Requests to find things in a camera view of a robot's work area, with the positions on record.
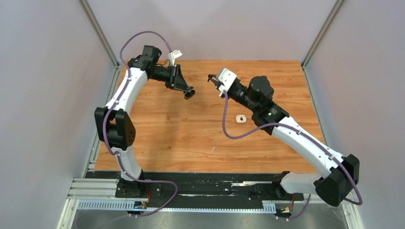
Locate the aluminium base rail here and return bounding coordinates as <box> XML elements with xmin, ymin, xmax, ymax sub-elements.
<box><xmin>66</xmin><ymin>177</ymin><xmax>356</xmax><ymax>205</ymax></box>

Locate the left aluminium frame post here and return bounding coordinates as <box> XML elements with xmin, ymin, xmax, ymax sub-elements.
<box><xmin>78</xmin><ymin>0</ymin><xmax>119</xmax><ymax>68</ymax></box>

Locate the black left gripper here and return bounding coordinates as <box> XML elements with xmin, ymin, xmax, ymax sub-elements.
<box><xmin>149</xmin><ymin>63</ymin><xmax>191</xmax><ymax>92</ymax></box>

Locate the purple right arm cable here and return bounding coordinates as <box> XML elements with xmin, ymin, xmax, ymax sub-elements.
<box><xmin>222</xmin><ymin>92</ymin><xmax>363</xmax><ymax>221</ymax></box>

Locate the black earbud charging case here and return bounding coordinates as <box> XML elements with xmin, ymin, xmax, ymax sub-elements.
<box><xmin>184</xmin><ymin>90</ymin><xmax>196</xmax><ymax>100</ymax></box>

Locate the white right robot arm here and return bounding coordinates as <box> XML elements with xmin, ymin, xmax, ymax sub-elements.
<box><xmin>207</xmin><ymin>73</ymin><xmax>363</xmax><ymax>207</ymax></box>

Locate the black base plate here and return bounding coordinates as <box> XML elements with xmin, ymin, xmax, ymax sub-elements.
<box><xmin>86</xmin><ymin>171</ymin><xmax>306</xmax><ymax>209</ymax></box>

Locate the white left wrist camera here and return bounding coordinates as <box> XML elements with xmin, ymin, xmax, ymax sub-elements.
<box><xmin>167</xmin><ymin>50</ymin><xmax>182</xmax><ymax>66</ymax></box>

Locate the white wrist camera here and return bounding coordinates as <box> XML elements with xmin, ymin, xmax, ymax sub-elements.
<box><xmin>216</xmin><ymin>68</ymin><xmax>237</xmax><ymax>93</ymax></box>
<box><xmin>167</xmin><ymin>50</ymin><xmax>182</xmax><ymax>66</ymax></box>

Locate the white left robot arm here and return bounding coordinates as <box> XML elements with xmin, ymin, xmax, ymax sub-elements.
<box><xmin>94</xmin><ymin>45</ymin><xmax>195</xmax><ymax>197</ymax></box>

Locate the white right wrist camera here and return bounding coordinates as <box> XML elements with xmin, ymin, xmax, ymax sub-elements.
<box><xmin>216</xmin><ymin>68</ymin><xmax>237</xmax><ymax>93</ymax></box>

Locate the aluminium frame post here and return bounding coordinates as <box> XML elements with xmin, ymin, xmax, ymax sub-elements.
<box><xmin>301</xmin><ymin>0</ymin><xmax>346</xmax><ymax>69</ymax></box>
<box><xmin>78</xmin><ymin>0</ymin><xmax>119</xmax><ymax>68</ymax></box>

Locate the right aluminium frame post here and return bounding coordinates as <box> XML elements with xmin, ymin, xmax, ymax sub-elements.
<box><xmin>301</xmin><ymin>0</ymin><xmax>346</xmax><ymax>69</ymax></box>

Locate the white slotted cable duct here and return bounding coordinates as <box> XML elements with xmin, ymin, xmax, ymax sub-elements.
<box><xmin>76</xmin><ymin>201</ymin><xmax>277</xmax><ymax>214</ymax></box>

